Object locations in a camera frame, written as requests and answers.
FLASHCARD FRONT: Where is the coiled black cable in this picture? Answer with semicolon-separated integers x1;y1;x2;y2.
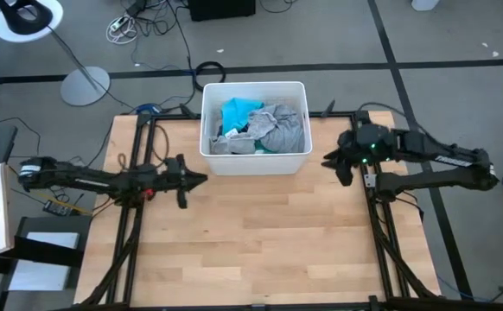
193;60;227;92

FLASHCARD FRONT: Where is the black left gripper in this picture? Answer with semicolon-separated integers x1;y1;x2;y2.
167;154;208;209

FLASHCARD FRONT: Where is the grey Reebok underwear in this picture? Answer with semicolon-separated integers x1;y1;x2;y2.
246;103;306;154

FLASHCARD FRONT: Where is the white power strip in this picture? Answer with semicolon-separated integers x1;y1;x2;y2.
109;16;131;32

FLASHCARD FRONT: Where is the teal shirt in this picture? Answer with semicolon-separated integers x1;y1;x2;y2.
220;98;274;155

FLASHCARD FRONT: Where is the white cable bundle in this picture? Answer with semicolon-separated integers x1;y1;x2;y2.
105;25;139;46

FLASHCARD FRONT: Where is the floor lamp with round base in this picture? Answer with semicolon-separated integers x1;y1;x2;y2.
0;0;111;107

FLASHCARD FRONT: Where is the black box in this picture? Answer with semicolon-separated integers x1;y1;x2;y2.
188;0;257;22

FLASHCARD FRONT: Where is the white plastic laundry basket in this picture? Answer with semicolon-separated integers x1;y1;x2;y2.
199;80;314;176

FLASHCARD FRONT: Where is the white floor object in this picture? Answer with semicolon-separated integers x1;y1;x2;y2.
411;0;442;12

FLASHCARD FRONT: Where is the small black wired device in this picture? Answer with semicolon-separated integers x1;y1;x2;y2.
42;199;73;218

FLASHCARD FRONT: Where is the long black floor cable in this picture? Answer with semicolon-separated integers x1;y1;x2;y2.
124;0;196;113

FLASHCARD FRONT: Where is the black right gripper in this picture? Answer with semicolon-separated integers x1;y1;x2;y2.
322;128;369;187

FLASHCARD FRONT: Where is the black side table frame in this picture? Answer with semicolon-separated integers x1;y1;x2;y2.
0;215;92;311

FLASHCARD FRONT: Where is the black metal rig frame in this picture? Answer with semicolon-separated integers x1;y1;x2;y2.
80;110;441;311

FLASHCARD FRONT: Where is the blue cable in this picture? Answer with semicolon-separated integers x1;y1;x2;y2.
137;102;162;116

